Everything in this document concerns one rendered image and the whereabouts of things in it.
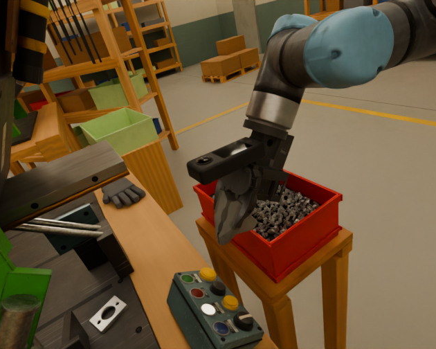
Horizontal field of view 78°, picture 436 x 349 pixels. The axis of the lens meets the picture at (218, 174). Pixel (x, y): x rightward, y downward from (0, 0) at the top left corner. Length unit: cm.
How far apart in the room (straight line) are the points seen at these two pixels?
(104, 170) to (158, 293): 24
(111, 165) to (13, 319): 25
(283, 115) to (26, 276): 38
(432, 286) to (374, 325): 36
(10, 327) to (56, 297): 29
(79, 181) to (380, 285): 147
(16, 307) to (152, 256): 30
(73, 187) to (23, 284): 16
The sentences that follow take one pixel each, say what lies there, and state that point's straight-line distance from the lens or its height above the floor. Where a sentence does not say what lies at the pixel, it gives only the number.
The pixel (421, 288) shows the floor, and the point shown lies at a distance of 169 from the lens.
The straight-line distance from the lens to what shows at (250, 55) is 673.
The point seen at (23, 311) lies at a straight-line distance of 38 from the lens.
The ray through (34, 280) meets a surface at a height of 109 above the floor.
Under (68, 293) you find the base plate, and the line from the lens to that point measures 67.
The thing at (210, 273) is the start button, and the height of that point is 94.
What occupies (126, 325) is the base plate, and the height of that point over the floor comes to 90.
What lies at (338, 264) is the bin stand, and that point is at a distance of 76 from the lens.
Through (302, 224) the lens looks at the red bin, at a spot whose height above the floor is 92.
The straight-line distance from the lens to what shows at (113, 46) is 279.
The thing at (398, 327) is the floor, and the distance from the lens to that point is 155.
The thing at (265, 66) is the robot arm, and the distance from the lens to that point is 43.
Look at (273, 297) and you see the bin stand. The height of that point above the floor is 80.
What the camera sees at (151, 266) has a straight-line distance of 60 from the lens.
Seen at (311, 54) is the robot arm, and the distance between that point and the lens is 33.
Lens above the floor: 131
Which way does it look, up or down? 30 degrees down
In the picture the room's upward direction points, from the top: 15 degrees counter-clockwise
